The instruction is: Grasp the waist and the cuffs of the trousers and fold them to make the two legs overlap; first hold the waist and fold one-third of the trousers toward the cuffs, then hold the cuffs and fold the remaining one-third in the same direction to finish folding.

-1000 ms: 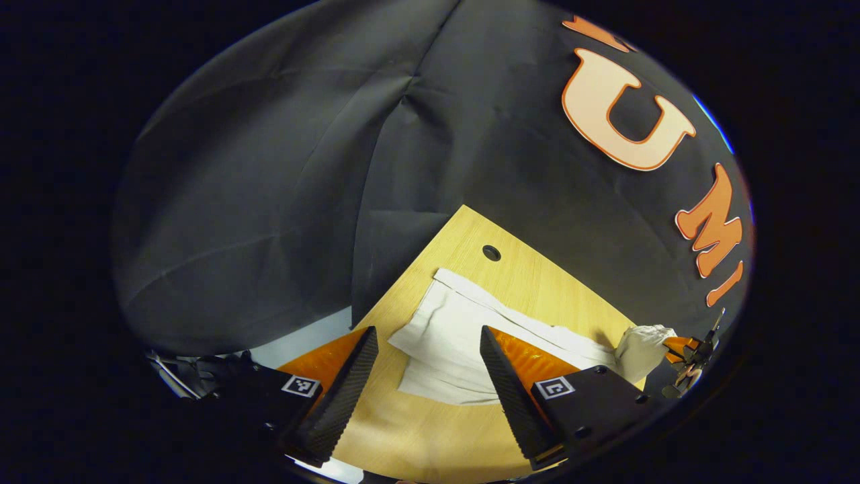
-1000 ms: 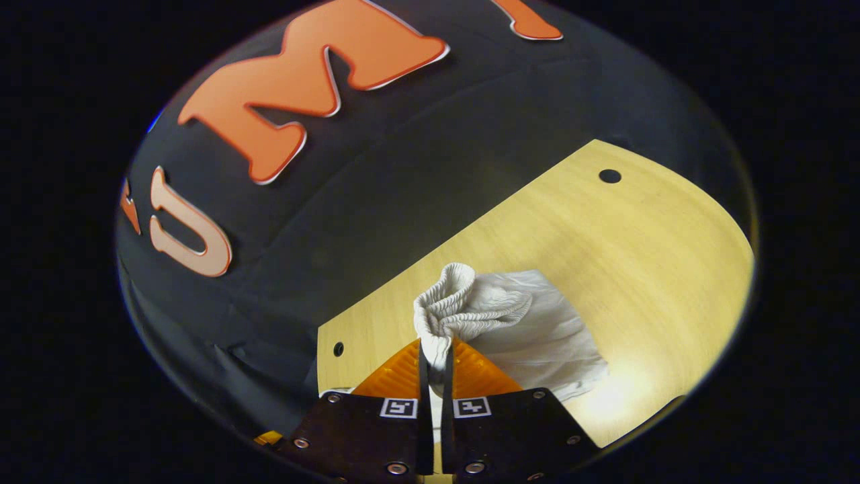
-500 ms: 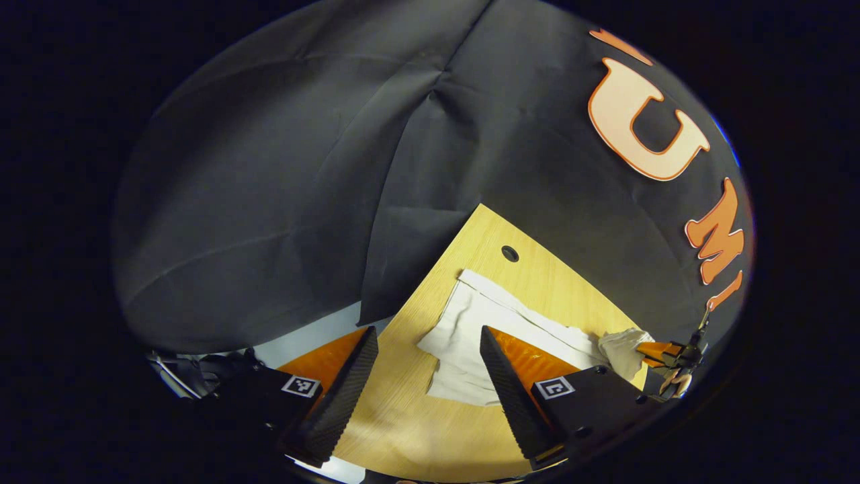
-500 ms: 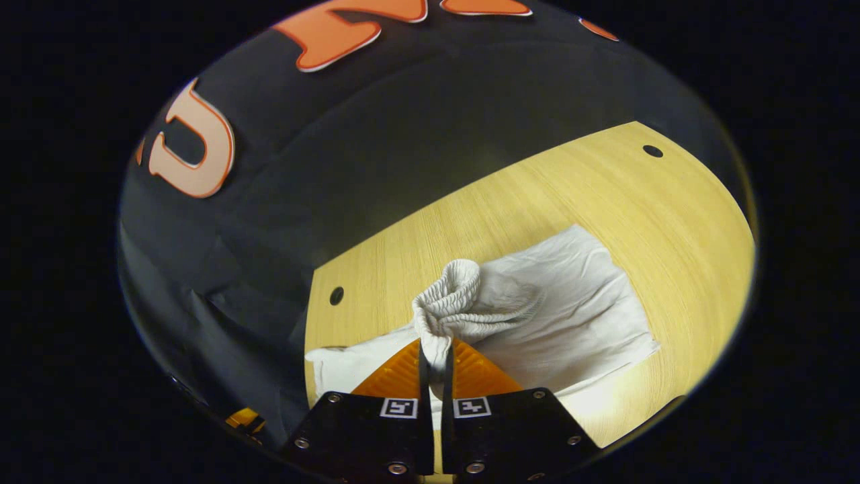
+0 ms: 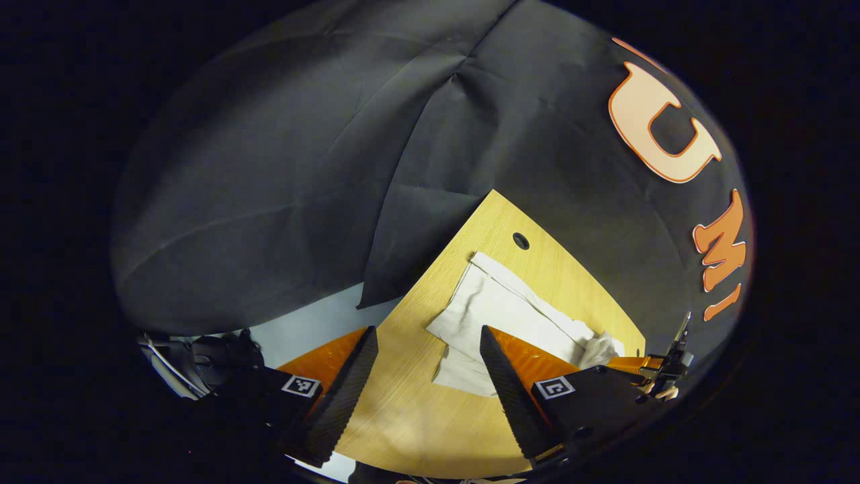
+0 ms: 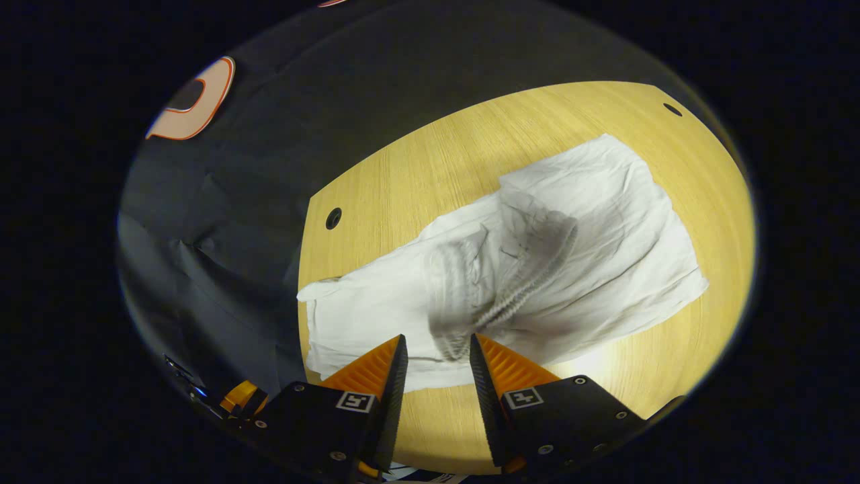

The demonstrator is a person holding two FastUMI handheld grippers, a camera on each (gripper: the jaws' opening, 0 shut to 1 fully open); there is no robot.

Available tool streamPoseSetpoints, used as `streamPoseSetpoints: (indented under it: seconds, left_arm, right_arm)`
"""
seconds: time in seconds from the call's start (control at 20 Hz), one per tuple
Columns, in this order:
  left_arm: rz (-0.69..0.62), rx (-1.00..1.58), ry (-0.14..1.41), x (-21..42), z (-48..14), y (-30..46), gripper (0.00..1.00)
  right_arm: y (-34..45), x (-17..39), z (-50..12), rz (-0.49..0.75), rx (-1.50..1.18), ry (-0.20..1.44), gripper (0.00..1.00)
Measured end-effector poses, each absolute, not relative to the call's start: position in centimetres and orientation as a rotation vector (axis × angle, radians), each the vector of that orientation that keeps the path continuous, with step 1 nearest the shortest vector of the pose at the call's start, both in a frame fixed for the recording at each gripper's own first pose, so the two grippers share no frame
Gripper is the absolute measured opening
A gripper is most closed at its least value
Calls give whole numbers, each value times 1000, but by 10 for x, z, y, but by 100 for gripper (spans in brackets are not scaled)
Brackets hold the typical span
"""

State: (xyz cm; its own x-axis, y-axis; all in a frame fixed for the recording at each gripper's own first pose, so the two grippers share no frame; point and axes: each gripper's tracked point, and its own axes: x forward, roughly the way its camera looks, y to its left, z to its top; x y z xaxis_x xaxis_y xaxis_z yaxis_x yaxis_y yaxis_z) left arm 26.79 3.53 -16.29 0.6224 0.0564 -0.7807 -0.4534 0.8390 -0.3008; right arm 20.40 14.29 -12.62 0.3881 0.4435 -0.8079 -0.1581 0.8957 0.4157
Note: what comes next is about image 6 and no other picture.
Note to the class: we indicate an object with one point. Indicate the white jeans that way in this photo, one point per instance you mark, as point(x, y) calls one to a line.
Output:
point(605, 222)

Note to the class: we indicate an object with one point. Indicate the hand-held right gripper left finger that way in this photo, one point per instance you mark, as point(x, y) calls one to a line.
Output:
point(393, 403)

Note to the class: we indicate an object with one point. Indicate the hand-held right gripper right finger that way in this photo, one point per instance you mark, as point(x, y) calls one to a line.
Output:
point(487, 403)

